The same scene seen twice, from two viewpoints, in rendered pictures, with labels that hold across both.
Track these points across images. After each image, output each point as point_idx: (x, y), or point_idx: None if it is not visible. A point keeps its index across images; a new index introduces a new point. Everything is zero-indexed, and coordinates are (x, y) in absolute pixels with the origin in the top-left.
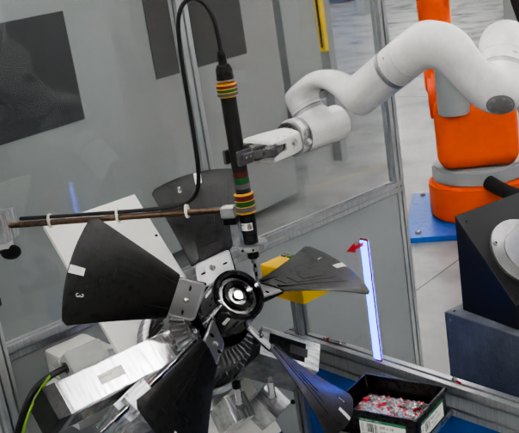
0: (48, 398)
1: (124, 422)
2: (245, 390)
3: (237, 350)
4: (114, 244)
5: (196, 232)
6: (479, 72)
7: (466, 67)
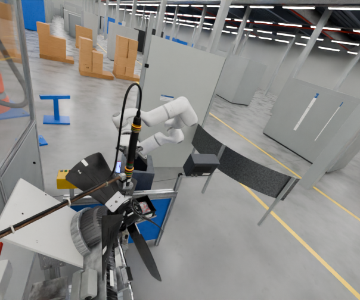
0: None
1: (124, 289)
2: None
3: None
4: (111, 222)
5: (99, 189)
6: (194, 116)
7: (191, 115)
